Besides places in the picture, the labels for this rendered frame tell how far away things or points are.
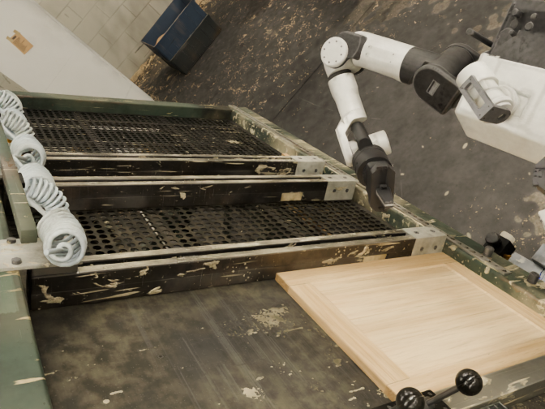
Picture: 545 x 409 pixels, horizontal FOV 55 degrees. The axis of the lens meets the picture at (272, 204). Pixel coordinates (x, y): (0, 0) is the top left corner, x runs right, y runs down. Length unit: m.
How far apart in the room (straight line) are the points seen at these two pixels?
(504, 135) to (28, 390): 0.96
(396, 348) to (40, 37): 4.06
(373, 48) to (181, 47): 4.06
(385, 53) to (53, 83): 3.73
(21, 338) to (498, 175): 2.33
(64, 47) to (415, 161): 3.01
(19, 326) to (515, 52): 1.03
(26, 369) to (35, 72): 4.09
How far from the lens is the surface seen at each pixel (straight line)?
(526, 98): 1.16
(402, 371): 1.02
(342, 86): 1.41
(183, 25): 5.31
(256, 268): 1.16
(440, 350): 1.12
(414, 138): 3.09
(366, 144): 1.32
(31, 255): 0.99
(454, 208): 2.73
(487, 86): 1.08
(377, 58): 1.37
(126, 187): 1.42
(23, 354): 0.79
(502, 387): 1.06
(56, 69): 4.75
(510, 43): 1.22
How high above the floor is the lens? 2.21
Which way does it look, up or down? 40 degrees down
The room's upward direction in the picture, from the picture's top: 51 degrees counter-clockwise
